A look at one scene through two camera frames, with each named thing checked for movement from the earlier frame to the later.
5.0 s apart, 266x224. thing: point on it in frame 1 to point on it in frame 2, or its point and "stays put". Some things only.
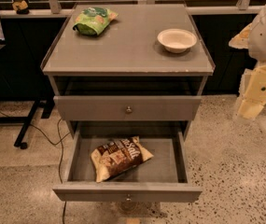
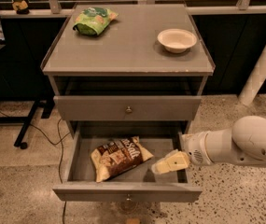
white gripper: (265, 37) to (195, 148)
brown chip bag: (115, 159) stays put
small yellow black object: (21, 7) stays put
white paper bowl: (176, 40) stays put
